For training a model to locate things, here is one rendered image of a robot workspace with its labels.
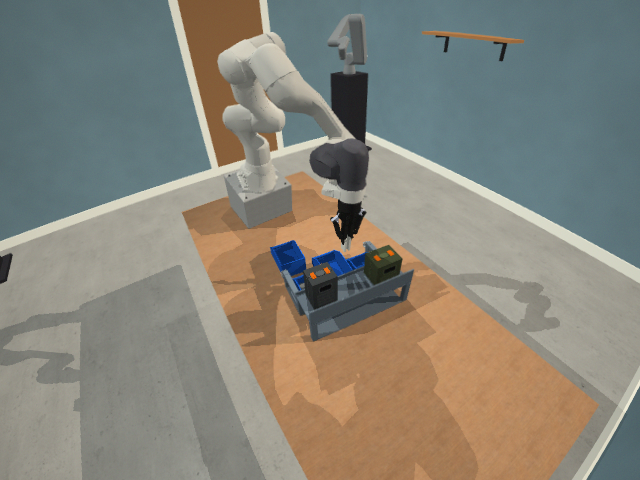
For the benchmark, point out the olive green tool case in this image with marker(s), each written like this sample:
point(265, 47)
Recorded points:
point(382, 264)

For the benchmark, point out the blue open-front bin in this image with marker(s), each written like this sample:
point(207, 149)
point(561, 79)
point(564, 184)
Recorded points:
point(298, 280)
point(335, 259)
point(356, 261)
point(288, 256)

